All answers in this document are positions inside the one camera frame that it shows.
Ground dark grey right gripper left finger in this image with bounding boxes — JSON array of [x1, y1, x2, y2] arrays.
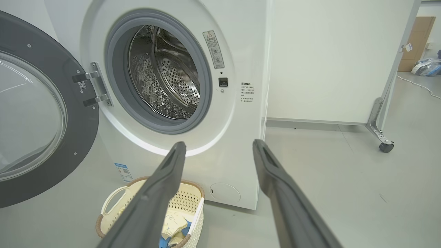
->
[[96, 141, 187, 248]]

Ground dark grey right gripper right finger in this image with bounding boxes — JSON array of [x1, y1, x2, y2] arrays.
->
[[253, 139, 343, 248]]

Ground metal partition foot with caster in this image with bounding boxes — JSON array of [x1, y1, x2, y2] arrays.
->
[[365, 97, 394, 153]]

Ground grey warning sticker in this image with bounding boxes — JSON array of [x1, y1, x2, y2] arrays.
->
[[203, 30, 225, 69]]

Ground white front-load washing machine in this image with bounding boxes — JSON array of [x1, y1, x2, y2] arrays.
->
[[43, 0, 273, 210]]

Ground black washing machine door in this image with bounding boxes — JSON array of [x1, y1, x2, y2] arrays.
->
[[0, 10, 100, 209]]

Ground steel washing machine drum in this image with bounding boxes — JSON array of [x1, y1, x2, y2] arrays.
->
[[128, 25, 201, 120]]

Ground blue energy label sticker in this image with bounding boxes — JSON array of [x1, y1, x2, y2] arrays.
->
[[114, 163, 133, 182]]

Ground pale yellow garment blue trim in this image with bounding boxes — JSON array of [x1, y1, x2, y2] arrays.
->
[[161, 213, 188, 247], [159, 220, 192, 248]]

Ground white floor cable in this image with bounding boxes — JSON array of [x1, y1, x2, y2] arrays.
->
[[396, 75, 441, 100]]

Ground silver metal door hinge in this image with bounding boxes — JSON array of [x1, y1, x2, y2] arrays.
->
[[72, 62, 113, 107]]

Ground white partition panel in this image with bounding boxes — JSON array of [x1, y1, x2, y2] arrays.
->
[[267, 0, 422, 126]]

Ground brown board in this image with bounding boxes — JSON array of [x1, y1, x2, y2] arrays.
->
[[398, 17, 436, 72]]

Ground clear plastic bags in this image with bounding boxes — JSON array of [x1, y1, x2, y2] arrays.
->
[[411, 58, 441, 77]]

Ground cream laundry basket brown rim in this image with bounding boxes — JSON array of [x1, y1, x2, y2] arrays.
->
[[96, 176, 205, 248]]

